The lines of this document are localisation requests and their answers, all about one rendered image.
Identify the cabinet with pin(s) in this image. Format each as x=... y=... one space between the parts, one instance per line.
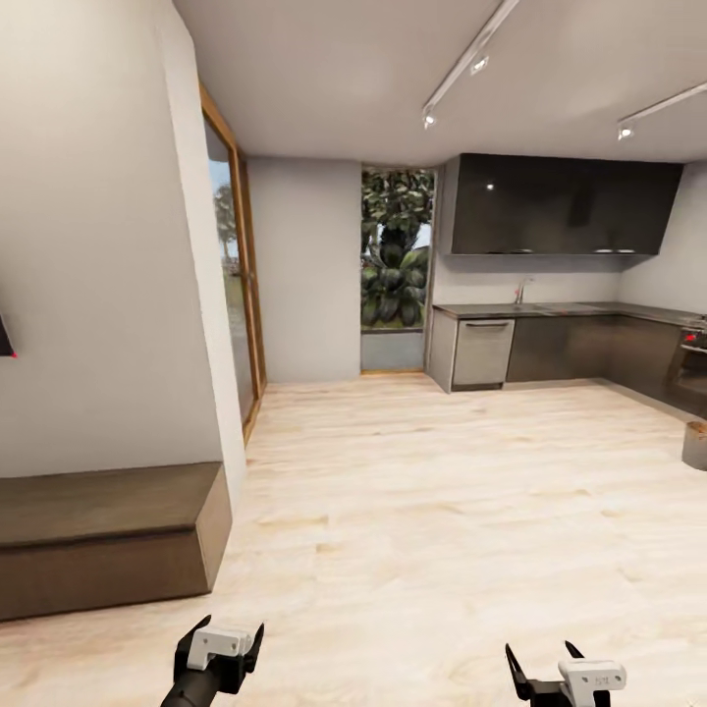
x=620 y=207
x=76 y=541
x=504 y=204

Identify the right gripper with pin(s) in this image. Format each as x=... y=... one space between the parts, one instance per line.
x=547 y=693

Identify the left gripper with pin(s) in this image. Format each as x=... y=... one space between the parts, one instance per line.
x=223 y=673

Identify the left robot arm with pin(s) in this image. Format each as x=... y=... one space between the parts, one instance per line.
x=211 y=659

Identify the door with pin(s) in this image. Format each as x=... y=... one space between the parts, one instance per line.
x=233 y=212

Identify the fixed window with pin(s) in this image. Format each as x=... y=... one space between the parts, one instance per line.
x=398 y=209

